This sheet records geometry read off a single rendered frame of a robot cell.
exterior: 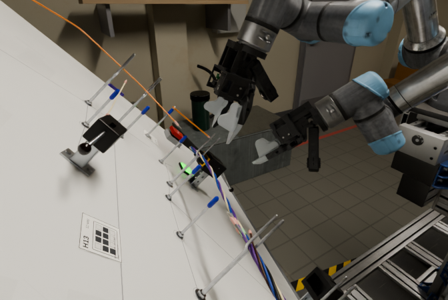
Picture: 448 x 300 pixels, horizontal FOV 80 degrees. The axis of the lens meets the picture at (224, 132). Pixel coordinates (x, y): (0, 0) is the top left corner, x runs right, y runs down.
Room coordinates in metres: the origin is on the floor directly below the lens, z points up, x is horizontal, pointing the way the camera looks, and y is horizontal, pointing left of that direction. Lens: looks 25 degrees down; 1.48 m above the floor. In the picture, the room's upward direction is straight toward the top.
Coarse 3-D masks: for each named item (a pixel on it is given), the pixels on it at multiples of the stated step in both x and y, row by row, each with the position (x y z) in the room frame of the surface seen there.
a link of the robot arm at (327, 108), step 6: (318, 102) 0.62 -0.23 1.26; (324, 102) 0.61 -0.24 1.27; (330, 102) 0.60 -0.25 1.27; (318, 108) 0.60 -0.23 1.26; (324, 108) 0.60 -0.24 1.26; (330, 108) 0.59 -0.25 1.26; (336, 108) 0.59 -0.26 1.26; (324, 114) 0.59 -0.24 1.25; (330, 114) 0.59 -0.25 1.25; (336, 114) 0.58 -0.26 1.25; (324, 120) 0.59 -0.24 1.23; (330, 120) 0.58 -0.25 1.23; (336, 120) 0.58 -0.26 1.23; (342, 120) 0.59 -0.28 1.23; (330, 126) 0.59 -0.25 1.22
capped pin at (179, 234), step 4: (216, 196) 0.33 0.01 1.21; (212, 200) 0.32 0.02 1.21; (216, 200) 0.32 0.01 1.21; (208, 204) 0.32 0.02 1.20; (212, 204) 0.32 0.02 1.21; (208, 208) 0.32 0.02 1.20; (204, 212) 0.32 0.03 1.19; (200, 216) 0.32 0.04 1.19; (196, 220) 0.31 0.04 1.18; (192, 224) 0.31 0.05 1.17; (188, 228) 0.31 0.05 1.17; (176, 232) 0.31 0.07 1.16; (180, 232) 0.31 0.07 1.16; (184, 232) 0.31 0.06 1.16; (180, 236) 0.30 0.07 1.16
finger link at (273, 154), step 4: (284, 144) 0.59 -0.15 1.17; (292, 144) 0.59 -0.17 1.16; (280, 148) 0.58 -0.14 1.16; (284, 148) 0.58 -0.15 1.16; (288, 148) 0.58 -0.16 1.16; (272, 152) 0.60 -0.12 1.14; (276, 152) 0.59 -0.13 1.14; (280, 152) 0.58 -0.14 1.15; (268, 156) 0.60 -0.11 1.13; (272, 156) 0.59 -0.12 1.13
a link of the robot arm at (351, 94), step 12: (372, 72) 0.61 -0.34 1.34; (348, 84) 0.62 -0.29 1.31; (360, 84) 0.59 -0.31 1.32; (372, 84) 0.58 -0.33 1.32; (384, 84) 0.58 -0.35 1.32; (336, 96) 0.60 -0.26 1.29; (348, 96) 0.59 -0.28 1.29; (360, 96) 0.58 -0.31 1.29; (372, 96) 0.58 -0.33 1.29; (384, 96) 0.58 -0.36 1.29; (348, 108) 0.58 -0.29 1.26; (360, 108) 0.58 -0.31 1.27; (372, 108) 0.57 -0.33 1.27
